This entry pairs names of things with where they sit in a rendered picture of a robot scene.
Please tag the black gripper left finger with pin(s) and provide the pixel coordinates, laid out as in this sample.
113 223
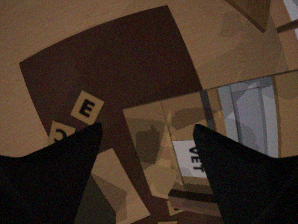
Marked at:
49 183

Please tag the white paper label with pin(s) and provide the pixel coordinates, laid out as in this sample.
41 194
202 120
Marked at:
187 158

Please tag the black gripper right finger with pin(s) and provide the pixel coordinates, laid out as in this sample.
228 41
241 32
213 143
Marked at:
246 183

